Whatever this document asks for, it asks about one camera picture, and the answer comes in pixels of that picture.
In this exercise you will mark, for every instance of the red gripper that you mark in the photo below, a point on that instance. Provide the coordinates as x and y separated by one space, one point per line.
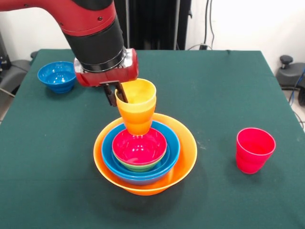
107 77

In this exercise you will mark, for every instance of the orange plastic cup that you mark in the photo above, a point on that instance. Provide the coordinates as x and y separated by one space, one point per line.
138 121

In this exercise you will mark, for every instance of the large blue bowl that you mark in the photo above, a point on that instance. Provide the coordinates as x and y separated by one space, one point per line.
143 183
107 152

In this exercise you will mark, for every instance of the small red bowl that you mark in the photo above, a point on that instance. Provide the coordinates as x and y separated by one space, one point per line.
139 150

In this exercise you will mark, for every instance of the small green bowl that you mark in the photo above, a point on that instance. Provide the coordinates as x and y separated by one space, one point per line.
139 168

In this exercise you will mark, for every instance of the red plastic cup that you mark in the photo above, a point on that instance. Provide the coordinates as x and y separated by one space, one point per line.
252 159

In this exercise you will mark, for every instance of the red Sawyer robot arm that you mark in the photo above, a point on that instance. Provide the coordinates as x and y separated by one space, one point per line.
95 43

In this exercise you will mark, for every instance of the small dark blue bowl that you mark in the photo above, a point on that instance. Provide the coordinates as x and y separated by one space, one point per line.
57 76

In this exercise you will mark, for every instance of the large orange bowl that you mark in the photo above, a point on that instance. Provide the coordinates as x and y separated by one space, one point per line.
188 157

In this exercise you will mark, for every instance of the dark green table cloth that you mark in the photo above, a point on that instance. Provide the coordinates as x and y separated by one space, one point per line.
152 214

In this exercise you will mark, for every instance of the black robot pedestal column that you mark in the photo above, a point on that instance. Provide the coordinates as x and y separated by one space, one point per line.
157 23

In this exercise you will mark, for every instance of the grey pedestal foot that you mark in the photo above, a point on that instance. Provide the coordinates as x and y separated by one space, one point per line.
289 76
14 71

